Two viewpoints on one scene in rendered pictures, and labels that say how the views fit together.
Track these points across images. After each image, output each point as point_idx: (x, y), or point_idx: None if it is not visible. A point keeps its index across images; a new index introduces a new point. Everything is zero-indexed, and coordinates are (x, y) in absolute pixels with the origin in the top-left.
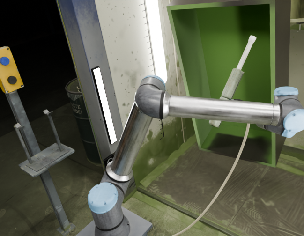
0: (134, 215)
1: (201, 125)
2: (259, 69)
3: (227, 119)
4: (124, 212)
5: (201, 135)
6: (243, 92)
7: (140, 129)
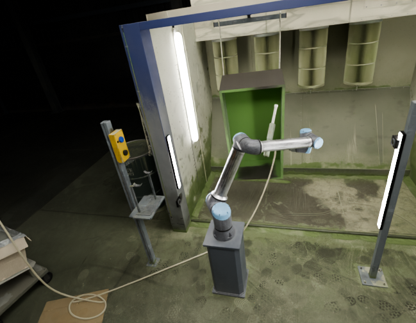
0: None
1: None
2: (263, 122)
3: (290, 148)
4: None
5: None
6: (253, 137)
7: (238, 165)
